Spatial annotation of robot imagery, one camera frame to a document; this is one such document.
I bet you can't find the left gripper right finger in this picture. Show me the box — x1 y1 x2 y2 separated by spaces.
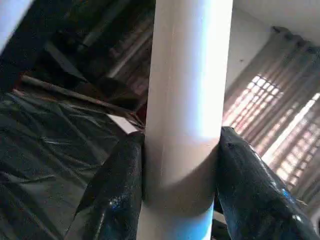
214 125 320 240

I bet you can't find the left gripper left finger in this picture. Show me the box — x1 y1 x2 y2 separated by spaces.
65 134 146 240

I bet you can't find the white paper sheet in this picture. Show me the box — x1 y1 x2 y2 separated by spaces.
106 113 140 135

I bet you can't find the brown striped window curtain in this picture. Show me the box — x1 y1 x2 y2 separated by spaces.
221 26 320 202

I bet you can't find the long dark metal rod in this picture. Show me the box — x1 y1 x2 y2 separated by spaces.
20 74 141 120

